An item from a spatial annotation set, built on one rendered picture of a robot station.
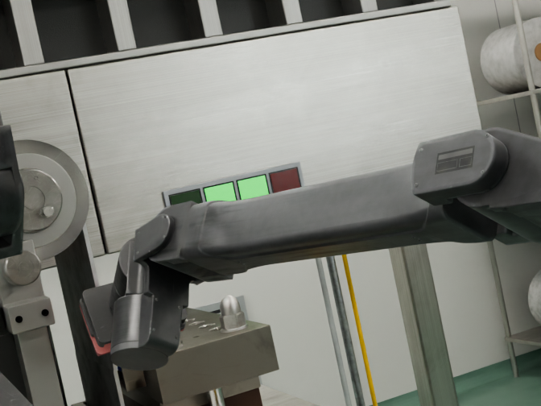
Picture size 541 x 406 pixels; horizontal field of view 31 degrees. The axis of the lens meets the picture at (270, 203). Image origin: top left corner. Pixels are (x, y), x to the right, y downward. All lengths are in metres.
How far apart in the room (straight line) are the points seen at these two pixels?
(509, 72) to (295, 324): 1.41
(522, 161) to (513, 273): 4.17
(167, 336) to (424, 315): 1.11
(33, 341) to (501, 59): 3.41
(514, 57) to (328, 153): 2.65
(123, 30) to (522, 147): 1.06
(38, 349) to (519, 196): 0.70
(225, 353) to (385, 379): 3.25
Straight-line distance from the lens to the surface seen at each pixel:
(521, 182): 0.65
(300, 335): 4.28
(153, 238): 0.95
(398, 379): 4.52
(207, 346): 1.26
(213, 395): 1.29
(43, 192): 1.21
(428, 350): 2.02
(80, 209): 1.24
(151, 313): 0.95
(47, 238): 1.23
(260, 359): 1.28
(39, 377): 1.20
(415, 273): 1.99
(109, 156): 1.59
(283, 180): 1.68
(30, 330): 1.19
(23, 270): 1.14
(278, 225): 0.83
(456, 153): 0.67
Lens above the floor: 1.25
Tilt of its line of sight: 3 degrees down
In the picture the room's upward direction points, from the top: 12 degrees counter-clockwise
